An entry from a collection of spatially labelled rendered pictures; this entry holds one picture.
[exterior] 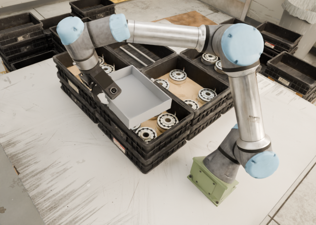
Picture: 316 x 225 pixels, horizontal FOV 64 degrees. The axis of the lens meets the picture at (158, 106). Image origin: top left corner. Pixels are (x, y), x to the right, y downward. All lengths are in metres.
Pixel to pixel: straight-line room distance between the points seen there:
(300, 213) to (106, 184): 1.50
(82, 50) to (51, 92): 0.91
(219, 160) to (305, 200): 1.32
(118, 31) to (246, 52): 0.37
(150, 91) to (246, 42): 0.47
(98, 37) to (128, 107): 0.35
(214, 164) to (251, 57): 0.48
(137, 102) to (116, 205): 0.44
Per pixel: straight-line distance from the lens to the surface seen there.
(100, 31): 0.75
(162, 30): 0.89
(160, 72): 1.49
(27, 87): 1.74
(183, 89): 1.45
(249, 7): 4.34
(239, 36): 0.79
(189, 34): 0.90
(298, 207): 2.26
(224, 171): 1.09
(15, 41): 2.65
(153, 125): 1.23
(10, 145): 1.45
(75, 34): 0.75
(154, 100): 1.04
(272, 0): 4.16
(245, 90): 0.85
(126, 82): 1.13
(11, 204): 2.11
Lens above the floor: 1.76
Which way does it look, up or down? 44 degrees down
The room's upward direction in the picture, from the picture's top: 6 degrees clockwise
